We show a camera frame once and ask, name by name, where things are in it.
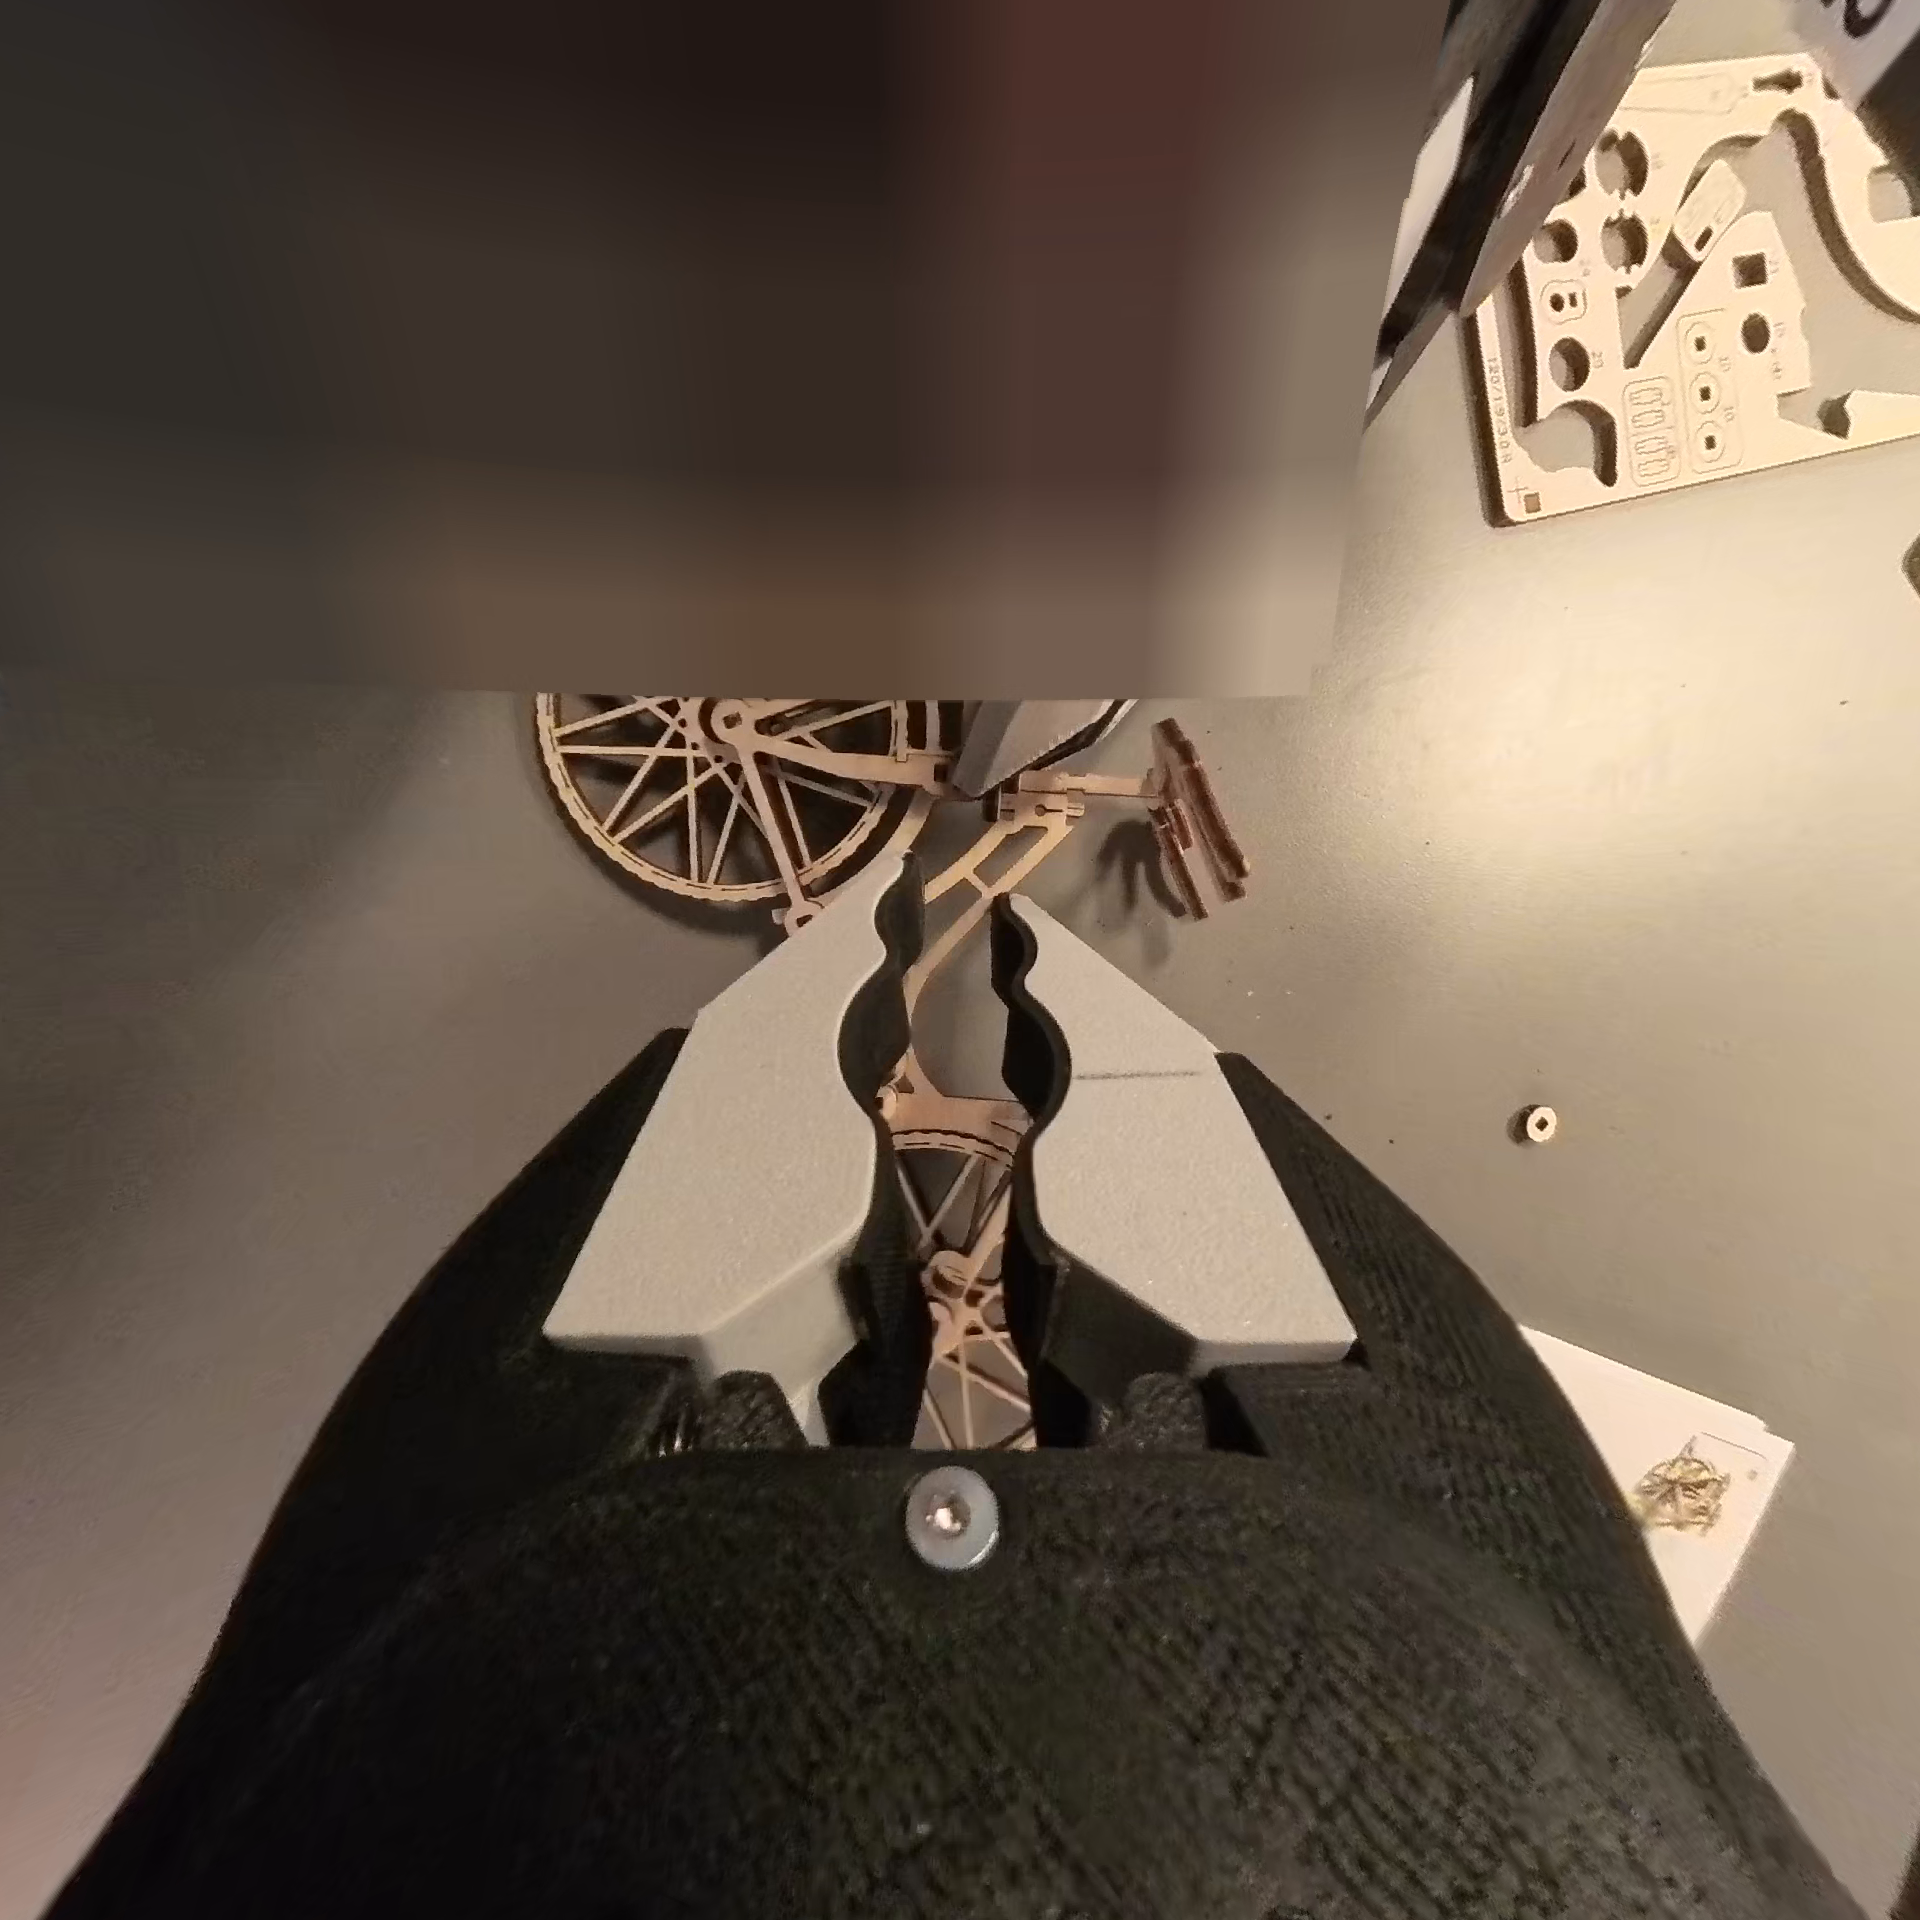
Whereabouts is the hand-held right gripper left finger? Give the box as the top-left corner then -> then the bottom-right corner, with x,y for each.
543,854 -> 923,1446

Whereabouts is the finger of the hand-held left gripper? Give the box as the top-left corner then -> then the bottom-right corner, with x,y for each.
959,697 -> 1143,798

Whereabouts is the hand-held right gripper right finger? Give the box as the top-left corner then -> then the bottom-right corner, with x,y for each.
987,892 -> 1360,1446

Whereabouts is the wooden bicycle model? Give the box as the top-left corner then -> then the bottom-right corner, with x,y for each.
534,696 -> 1255,1452

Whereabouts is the wooden parts sheet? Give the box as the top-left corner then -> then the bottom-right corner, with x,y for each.
1475,52 -> 1920,530

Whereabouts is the instruction booklet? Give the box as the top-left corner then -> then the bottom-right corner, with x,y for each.
1515,1320 -> 1797,1648

